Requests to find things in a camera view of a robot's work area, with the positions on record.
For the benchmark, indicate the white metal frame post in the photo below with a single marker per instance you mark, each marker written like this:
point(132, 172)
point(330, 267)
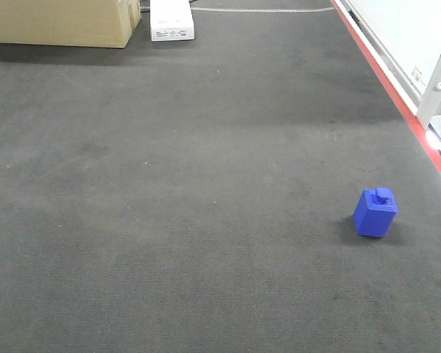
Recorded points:
point(431, 98)

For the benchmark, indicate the white cardboard box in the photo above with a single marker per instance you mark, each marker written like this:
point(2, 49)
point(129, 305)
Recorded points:
point(171, 20)

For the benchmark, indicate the brown cardboard box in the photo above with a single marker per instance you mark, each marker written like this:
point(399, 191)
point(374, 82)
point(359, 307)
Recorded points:
point(102, 24)

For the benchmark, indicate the blue plastic bottle-shaped part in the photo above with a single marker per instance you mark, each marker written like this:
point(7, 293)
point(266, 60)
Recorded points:
point(375, 212)

